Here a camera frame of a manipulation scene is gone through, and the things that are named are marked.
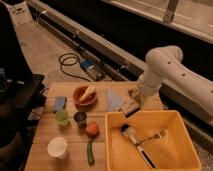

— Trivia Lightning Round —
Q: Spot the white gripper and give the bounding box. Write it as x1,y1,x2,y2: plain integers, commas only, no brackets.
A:
128,88,147,107

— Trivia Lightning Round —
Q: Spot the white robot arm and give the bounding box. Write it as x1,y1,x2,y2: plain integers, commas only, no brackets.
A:
131,45,213,117

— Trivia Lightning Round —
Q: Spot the yellow plastic tray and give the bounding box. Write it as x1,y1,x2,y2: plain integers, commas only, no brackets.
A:
105,110,202,171

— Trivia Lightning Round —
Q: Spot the blue folded cloth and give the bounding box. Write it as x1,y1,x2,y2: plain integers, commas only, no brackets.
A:
107,90,124,112

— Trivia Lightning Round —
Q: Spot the black and white brush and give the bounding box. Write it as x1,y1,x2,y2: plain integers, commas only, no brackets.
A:
120,124,155,169

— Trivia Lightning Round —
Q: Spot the metal fork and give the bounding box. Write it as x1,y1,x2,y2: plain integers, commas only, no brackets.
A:
134,130,166,146

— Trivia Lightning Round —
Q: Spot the yellow banana toy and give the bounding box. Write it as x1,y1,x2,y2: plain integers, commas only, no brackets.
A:
79,86,96,102

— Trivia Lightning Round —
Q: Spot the orange bowl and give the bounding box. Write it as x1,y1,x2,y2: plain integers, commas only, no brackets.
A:
73,86,97,106

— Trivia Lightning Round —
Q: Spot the orange toy fruit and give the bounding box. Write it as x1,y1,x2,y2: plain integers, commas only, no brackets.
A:
86,122,99,136

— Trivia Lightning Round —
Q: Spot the blue power box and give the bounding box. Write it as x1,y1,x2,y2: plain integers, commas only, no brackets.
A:
80,58,106,82

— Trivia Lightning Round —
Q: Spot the green toy pepper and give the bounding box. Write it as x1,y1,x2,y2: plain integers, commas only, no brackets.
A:
87,137,95,166

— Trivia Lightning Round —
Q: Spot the blue sponge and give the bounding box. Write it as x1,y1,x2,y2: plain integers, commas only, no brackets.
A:
53,96,67,113

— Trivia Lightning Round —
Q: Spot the green plastic cup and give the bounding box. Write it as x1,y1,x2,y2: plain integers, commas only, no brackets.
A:
55,110,69,126

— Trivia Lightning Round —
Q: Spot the white paper cup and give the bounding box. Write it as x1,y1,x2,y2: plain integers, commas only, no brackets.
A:
47,137,68,159

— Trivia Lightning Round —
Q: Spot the white paper sign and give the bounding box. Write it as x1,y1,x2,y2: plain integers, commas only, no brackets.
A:
8,1,33,26

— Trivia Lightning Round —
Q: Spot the black coiled cable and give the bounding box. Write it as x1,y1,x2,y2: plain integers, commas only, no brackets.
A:
58,52,93,83

